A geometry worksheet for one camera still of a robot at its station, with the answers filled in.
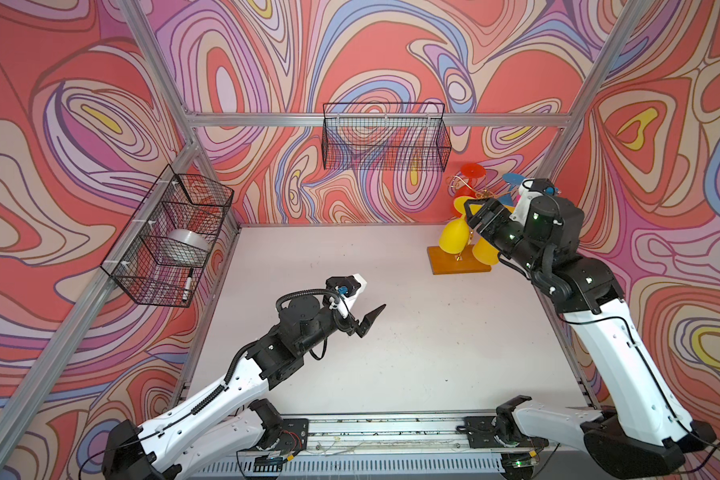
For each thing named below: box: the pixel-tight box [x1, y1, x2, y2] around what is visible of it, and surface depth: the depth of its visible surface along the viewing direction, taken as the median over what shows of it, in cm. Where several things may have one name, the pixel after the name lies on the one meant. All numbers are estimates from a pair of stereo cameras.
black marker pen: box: [182, 267, 194, 303], surface depth 75 cm
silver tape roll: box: [159, 229, 212, 267], surface depth 74 cm
